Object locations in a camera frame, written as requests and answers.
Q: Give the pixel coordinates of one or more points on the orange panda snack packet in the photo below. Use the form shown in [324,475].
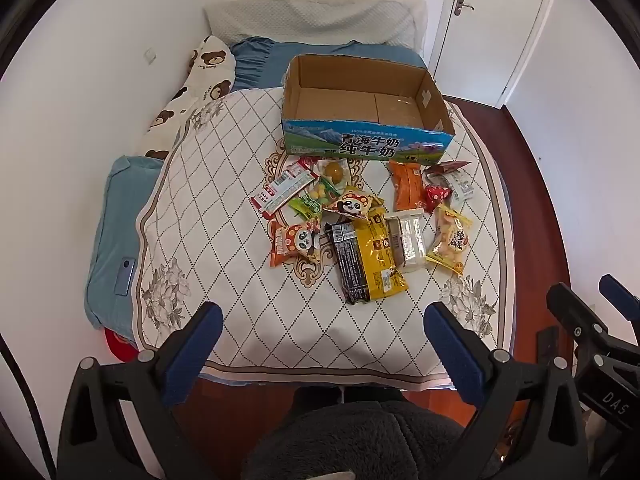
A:
[295,242]

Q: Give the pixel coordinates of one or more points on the white wall switch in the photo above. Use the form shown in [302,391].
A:
[149,55]

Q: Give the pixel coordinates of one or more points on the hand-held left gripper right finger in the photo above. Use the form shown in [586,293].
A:
[450,345]

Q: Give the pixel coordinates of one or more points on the person's dark fleece clothing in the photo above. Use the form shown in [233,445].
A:
[360,440]

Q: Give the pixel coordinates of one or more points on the red cloth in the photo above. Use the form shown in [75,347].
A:
[117,346]

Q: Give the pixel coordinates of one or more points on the white diamond quilted blanket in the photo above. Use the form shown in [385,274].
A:
[215,240]

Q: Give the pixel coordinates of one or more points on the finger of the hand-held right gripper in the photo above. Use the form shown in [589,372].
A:
[620,292]
[575,312]

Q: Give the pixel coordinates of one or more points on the yellow panda snack packet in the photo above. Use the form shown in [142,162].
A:
[350,206]

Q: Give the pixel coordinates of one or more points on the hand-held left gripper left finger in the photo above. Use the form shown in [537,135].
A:
[200,340]

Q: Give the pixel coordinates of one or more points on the clear braised egg packet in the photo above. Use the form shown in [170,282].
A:
[334,171]

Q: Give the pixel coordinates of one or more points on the bear print pillow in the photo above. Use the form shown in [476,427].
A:
[205,75]

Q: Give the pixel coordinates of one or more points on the grey white snack packet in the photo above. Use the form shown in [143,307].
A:
[460,182]

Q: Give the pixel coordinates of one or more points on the clear white snack packet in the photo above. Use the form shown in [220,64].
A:
[407,240]

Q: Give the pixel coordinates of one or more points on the yellow rice cracker packet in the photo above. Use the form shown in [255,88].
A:
[450,242]

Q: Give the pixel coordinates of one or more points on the light blue pillow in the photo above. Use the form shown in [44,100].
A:
[115,220]

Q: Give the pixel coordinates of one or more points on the blue ruffled pillow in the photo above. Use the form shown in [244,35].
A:
[260,62]

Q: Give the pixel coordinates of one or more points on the small red snack packet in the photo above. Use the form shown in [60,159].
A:
[437,194]

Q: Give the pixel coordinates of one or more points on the green candy packet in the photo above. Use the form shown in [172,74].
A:
[306,205]

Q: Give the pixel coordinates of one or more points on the blue smartphone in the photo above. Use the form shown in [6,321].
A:
[125,276]

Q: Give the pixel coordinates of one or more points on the cardboard box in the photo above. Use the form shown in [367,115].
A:
[350,105]

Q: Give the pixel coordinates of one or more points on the white door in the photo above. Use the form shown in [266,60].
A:
[490,35]

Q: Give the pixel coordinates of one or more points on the black and yellow snack packet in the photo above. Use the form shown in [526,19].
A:
[370,260]

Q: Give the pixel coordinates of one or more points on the long red white packet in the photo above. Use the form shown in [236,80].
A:
[282,187]

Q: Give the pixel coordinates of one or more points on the plain orange snack packet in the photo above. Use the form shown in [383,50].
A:
[407,185]

